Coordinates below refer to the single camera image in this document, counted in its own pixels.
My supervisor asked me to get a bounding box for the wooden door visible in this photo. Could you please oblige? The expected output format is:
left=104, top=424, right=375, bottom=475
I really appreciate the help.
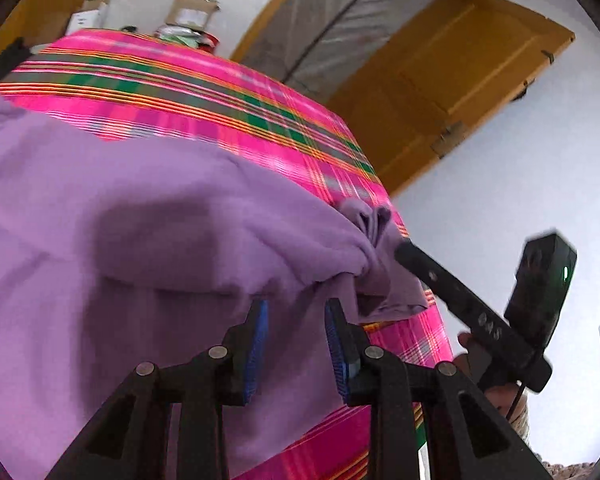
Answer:
left=325, top=0, right=577, bottom=196

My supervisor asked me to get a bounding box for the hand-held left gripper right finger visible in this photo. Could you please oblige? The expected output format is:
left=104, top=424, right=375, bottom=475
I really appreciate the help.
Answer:
left=324, top=298, right=553, bottom=480

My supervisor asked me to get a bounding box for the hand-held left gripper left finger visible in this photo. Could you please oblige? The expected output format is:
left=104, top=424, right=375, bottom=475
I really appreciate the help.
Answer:
left=45, top=299, right=270, bottom=480

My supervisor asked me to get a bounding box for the small white box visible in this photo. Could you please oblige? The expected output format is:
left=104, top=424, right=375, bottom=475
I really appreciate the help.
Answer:
left=65, top=0, right=112, bottom=36

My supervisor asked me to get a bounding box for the brown cardboard box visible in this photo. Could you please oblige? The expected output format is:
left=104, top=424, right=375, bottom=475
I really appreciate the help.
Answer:
left=165, top=0, right=221, bottom=36

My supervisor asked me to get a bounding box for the translucent plastic door curtain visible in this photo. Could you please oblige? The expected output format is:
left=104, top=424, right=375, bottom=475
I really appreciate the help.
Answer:
left=242, top=0, right=453, bottom=106

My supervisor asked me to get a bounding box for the black cloth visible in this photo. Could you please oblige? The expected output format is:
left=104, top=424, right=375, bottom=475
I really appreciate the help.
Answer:
left=0, top=37, right=33, bottom=93

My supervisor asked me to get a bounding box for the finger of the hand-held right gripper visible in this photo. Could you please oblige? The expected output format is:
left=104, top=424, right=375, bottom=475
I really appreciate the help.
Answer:
left=394, top=239, right=457, bottom=312

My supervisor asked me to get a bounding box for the red plastic tub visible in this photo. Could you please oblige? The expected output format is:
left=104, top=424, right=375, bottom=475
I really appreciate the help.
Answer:
left=155, top=25, right=220, bottom=53

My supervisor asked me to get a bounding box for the pink plaid bed sheet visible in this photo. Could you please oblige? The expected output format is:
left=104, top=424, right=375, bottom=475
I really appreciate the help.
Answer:
left=0, top=29, right=456, bottom=480

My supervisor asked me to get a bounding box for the metal door handle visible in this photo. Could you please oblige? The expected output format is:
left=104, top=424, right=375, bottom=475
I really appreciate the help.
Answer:
left=430, top=121, right=468, bottom=156

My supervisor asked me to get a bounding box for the purple fleece garment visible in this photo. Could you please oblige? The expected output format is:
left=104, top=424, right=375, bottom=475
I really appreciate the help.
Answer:
left=0, top=90, right=428, bottom=480

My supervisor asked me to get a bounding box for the person's right hand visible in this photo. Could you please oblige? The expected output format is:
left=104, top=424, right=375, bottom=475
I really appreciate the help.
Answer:
left=454, top=331, right=524, bottom=419

